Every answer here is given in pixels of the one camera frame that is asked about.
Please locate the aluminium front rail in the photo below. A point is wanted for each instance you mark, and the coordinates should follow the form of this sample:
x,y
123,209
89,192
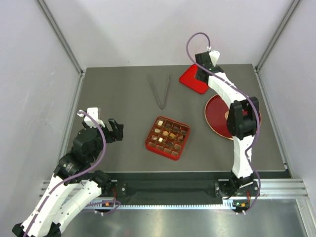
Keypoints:
x,y
268,189

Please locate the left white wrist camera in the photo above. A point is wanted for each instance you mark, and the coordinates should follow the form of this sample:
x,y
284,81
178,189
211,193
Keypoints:
x,y
91,117

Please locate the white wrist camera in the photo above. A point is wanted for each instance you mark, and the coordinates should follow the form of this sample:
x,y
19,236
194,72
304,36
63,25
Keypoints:
x,y
91,117
214,57

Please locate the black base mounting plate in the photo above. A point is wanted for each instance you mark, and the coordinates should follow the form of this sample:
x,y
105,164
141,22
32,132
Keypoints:
x,y
129,184

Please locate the metal tongs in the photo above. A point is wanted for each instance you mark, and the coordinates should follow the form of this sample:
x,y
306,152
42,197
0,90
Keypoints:
x,y
160,91

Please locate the round red plate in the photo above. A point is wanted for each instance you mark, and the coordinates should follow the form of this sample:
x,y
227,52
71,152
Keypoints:
x,y
217,118

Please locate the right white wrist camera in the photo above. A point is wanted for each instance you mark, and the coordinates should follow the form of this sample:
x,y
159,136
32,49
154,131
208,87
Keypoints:
x,y
214,57

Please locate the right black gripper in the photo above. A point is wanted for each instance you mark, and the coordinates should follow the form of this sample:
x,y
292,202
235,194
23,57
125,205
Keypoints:
x,y
196,74

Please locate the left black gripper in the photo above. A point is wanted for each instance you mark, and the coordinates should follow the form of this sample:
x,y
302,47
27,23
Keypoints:
x,y
117,134

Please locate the red square box lid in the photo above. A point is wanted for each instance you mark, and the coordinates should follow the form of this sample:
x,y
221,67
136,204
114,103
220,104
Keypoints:
x,y
188,78

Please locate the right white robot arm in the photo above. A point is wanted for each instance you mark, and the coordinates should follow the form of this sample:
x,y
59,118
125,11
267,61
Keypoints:
x,y
220,83

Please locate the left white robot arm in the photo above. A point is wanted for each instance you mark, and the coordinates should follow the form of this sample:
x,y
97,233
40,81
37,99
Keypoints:
x,y
73,185

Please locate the red chocolate box tray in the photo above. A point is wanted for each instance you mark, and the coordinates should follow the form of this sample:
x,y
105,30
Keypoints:
x,y
162,148

